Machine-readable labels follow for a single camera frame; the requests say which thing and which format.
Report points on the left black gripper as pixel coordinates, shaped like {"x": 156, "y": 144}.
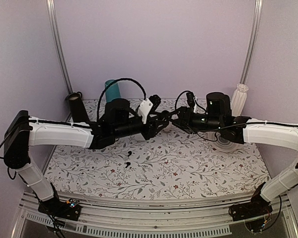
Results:
{"x": 152, "y": 130}

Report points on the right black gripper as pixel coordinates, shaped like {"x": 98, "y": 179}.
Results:
{"x": 184, "y": 111}

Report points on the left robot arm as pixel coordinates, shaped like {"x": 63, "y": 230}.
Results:
{"x": 118, "y": 121}

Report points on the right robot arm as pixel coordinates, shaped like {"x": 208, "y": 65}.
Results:
{"x": 218, "y": 118}

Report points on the floral table mat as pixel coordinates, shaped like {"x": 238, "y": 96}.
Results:
{"x": 172, "y": 165}

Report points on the swirl pattern plate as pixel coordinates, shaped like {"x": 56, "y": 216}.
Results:
{"x": 222, "y": 144}

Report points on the teal cup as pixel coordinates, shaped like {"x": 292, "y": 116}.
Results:
{"x": 112, "y": 93}

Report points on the white ribbed vase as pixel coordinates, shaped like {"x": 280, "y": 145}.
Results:
{"x": 238, "y": 99}

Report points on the dark brown tumbler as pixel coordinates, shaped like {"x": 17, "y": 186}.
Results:
{"x": 78, "y": 110}

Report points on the grey mug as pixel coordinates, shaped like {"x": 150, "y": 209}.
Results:
{"x": 73, "y": 96}

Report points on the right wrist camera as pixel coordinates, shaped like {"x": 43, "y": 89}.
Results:
{"x": 191, "y": 101}

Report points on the aluminium front rail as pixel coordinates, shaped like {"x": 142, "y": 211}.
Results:
{"x": 178, "y": 218}

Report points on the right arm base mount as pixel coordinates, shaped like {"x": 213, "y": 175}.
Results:
{"x": 251, "y": 209}

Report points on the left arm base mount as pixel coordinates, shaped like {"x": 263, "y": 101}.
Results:
{"x": 56, "y": 208}

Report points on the right metal frame post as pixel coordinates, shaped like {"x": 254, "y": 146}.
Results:
{"x": 252, "y": 40}

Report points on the metal frame post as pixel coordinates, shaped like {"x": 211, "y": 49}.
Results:
{"x": 58, "y": 44}
{"x": 252, "y": 40}

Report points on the left metal frame post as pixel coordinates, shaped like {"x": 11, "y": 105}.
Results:
{"x": 58, "y": 44}

